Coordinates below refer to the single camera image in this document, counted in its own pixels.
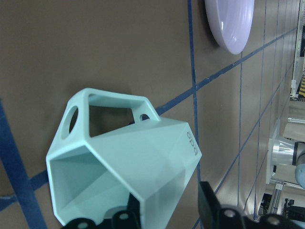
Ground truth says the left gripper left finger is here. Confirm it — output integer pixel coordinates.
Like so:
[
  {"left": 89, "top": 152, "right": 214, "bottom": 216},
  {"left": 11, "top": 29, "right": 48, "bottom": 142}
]
[{"left": 62, "top": 194, "right": 141, "bottom": 229}]

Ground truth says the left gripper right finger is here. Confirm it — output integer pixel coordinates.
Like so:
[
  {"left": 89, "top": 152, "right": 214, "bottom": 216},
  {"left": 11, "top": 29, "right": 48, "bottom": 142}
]
[{"left": 198, "top": 181, "right": 301, "bottom": 229}]

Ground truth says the mint green faceted cup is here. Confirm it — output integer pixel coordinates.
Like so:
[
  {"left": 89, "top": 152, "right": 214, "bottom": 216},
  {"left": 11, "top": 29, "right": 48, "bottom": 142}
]
[{"left": 46, "top": 88, "right": 202, "bottom": 229}]

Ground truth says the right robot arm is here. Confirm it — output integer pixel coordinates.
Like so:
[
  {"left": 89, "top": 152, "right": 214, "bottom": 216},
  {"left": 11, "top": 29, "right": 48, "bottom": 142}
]
[{"left": 265, "top": 121, "right": 305, "bottom": 189}]

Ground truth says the lavender plate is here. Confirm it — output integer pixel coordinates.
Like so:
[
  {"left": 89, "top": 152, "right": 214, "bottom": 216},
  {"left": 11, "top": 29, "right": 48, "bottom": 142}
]
[{"left": 204, "top": 0, "right": 254, "bottom": 54}]

